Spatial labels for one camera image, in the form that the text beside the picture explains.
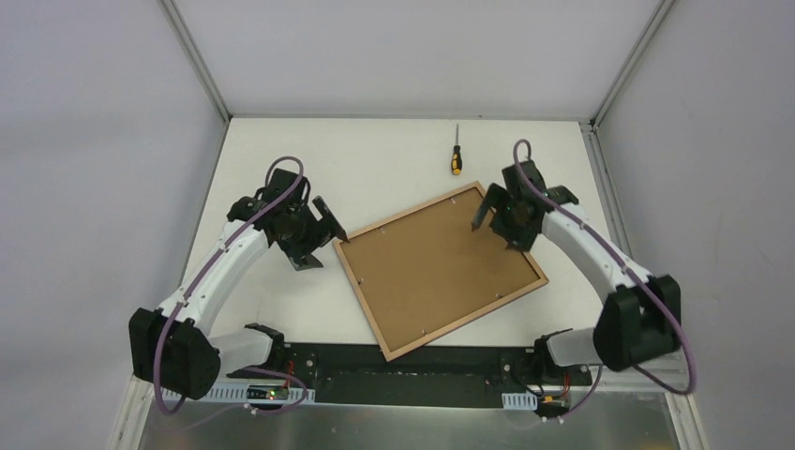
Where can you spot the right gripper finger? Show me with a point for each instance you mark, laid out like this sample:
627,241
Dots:
495,200
517,245

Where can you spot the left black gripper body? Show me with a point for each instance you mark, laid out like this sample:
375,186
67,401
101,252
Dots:
314,233

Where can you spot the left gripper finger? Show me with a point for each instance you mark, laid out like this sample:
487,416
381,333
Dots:
328,221
303,260

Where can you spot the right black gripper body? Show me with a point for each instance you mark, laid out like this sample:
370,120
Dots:
501,219

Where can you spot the yellow black screwdriver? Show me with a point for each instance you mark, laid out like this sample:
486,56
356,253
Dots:
456,160

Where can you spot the wooden picture frame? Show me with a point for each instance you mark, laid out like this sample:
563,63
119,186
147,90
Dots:
424,272

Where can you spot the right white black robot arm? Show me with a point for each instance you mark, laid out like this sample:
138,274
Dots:
640,312

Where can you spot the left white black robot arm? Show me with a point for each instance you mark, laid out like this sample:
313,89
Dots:
171,344

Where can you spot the left green circuit board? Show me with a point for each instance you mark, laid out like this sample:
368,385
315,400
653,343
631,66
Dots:
267,393

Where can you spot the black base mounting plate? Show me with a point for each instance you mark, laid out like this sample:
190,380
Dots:
432,376

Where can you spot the right orange connector board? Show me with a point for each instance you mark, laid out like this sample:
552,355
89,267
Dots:
555,404

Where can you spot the left white slotted cable duct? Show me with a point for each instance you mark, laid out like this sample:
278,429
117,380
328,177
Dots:
236,392

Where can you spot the white slotted cable duct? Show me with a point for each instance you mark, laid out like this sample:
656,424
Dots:
524,401
236,392

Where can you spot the right white slotted cable duct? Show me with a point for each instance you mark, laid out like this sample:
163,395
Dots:
524,401

